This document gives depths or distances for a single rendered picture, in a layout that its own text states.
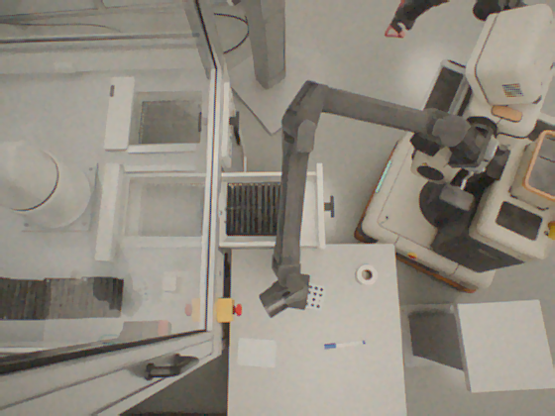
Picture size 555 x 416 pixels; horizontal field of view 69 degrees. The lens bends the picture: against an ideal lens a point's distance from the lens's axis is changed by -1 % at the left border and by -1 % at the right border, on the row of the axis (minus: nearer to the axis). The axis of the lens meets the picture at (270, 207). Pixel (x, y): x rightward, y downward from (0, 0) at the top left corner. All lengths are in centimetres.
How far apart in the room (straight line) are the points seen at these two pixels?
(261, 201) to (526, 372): 104
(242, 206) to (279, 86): 130
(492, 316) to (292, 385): 71
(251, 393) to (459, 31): 245
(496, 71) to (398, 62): 166
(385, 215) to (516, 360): 82
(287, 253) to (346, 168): 141
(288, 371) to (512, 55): 111
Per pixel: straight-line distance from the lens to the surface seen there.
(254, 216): 134
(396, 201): 206
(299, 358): 144
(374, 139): 246
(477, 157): 116
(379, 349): 147
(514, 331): 163
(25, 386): 42
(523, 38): 116
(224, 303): 130
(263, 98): 249
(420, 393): 233
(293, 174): 93
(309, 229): 139
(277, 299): 109
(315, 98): 89
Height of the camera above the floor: 220
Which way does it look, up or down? 75 degrees down
